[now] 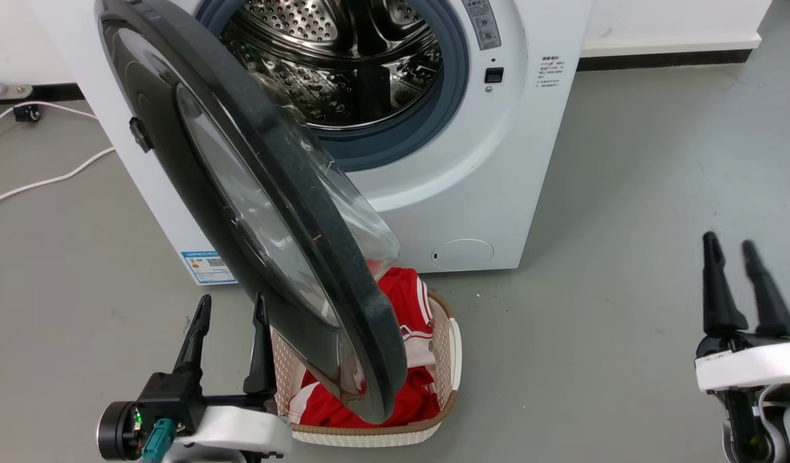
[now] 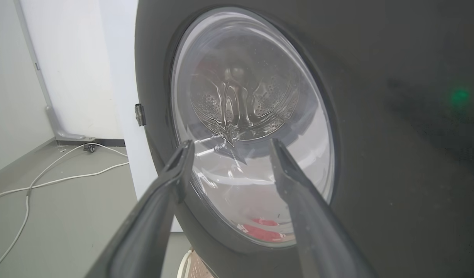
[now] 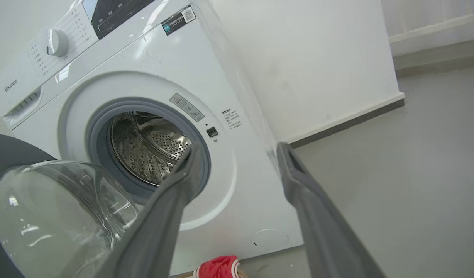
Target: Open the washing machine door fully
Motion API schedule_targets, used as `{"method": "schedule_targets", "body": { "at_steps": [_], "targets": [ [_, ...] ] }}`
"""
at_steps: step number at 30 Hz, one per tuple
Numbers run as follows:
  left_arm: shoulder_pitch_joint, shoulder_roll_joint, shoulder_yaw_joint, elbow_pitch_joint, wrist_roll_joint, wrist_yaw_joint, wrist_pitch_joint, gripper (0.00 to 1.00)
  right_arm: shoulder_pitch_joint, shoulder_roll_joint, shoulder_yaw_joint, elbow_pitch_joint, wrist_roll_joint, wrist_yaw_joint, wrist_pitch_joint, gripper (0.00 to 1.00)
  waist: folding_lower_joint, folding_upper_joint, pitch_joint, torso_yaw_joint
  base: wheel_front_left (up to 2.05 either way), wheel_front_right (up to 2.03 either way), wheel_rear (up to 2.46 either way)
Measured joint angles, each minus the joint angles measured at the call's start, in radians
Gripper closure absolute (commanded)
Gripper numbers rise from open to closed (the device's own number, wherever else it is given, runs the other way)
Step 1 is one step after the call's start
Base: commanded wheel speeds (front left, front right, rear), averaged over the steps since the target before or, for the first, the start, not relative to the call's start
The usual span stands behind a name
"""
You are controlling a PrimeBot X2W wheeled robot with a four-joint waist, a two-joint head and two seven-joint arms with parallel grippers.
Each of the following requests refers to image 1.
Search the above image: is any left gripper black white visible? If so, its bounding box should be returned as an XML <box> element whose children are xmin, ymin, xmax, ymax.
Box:
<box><xmin>136</xmin><ymin>293</ymin><xmax>294</xmax><ymax>456</ymax></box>

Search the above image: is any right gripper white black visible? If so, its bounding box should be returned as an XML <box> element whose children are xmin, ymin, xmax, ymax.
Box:
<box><xmin>694</xmin><ymin>231</ymin><xmax>790</xmax><ymax>463</ymax></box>

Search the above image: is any dark grey round washer door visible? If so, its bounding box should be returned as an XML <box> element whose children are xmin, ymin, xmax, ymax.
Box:
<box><xmin>94</xmin><ymin>0</ymin><xmax>409</xmax><ymax>426</ymax></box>

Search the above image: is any white front-load washing machine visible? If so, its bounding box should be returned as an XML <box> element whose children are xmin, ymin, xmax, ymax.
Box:
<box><xmin>32</xmin><ymin>0</ymin><xmax>593</xmax><ymax>287</ymax></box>

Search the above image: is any grey-blue rubber door gasket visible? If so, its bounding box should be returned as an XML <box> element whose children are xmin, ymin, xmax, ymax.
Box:
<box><xmin>194</xmin><ymin>0</ymin><xmax>470</xmax><ymax>172</ymax></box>

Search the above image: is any blue energy label sticker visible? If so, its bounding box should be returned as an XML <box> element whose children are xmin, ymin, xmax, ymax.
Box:
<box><xmin>180</xmin><ymin>250</ymin><xmax>239</xmax><ymax>286</ymax></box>

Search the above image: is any red and white garment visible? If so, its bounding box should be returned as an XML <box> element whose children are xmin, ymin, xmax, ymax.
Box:
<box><xmin>286</xmin><ymin>267</ymin><xmax>441</xmax><ymax>429</ymax></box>

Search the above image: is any white woven laundry basket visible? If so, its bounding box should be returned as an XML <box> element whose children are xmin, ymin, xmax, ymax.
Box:
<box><xmin>270</xmin><ymin>289</ymin><xmax>463</xmax><ymax>448</ymax></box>

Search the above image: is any oval drain filter cover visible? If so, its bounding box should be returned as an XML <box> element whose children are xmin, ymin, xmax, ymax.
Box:
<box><xmin>430</xmin><ymin>238</ymin><xmax>496</xmax><ymax>271</ymax></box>

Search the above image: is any perforated steel washer drum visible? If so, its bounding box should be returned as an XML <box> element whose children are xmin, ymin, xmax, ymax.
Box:
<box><xmin>220</xmin><ymin>0</ymin><xmax>445</xmax><ymax>130</ymax></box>

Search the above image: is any small printed warning label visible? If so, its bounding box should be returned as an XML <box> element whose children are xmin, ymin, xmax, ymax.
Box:
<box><xmin>536</xmin><ymin>55</ymin><xmax>567</xmax><ymax>89</ymax></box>

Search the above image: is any grey instruction sticker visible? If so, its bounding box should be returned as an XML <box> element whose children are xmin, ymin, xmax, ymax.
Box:
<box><xmin>462</xmin><ymin>0</ymin><xmax>502</xmax><ymax>51</ymax></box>

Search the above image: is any teal cable connector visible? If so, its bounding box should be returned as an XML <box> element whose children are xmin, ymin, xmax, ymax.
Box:
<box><xmin>140</xmin><ymin>417</ymin><xmax>178</xmax><ymax>463</ymax></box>

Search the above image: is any thick white floor cable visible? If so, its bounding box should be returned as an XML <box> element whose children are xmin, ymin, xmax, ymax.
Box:
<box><xmin>0</xmin><ymin>146</ymin><xmax>116</xmax><ymax>209</ymax></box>

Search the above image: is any thin white floor cable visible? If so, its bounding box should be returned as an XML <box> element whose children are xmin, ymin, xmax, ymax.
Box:
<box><xmin>0</xmin><ymin>100</ymin><xmax>99</xmax><ymax>138</ymax></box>

